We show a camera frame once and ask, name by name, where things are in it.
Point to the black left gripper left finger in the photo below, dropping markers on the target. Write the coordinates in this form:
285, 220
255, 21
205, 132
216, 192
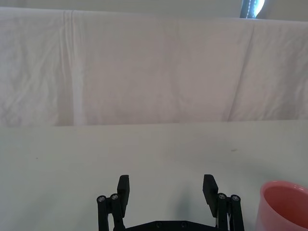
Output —
123, 192

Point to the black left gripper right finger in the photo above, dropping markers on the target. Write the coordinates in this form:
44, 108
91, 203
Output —
210, 192

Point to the white table cloth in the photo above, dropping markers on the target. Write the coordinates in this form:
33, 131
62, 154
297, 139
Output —
144, 154

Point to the pink cup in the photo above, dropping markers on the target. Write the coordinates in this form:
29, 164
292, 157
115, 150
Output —
279, 211

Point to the white hanging sheet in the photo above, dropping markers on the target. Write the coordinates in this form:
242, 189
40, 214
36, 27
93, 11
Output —
144, 72

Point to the white curtain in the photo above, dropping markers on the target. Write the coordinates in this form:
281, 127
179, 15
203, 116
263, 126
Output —
144, 6

